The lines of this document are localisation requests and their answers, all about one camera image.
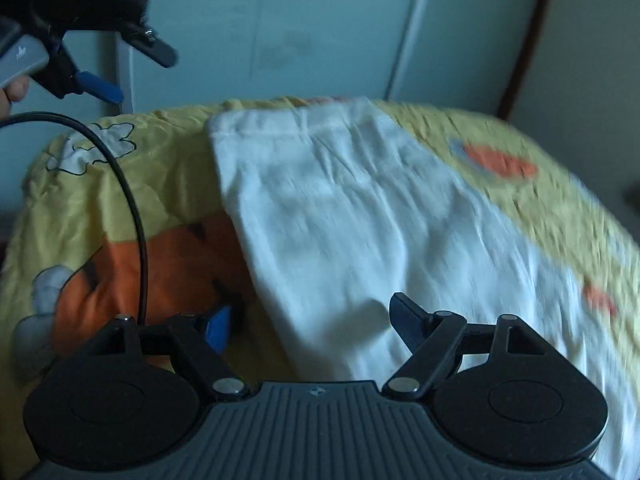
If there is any person's left hand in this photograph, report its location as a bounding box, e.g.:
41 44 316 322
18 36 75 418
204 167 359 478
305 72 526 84
0 75 29 120

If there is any yellow carrot print quilt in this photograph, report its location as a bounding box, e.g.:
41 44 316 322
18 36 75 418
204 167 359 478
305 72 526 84
1 103 639 479

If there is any white wardrobe door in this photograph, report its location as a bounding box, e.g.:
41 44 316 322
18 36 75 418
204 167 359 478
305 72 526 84
117 0 536 114

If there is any black cable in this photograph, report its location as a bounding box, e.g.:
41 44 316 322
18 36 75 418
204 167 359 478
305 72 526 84
0 110 151 328

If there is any dark wooden door frame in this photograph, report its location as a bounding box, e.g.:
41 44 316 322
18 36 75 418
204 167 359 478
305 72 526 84
497 0 550 122

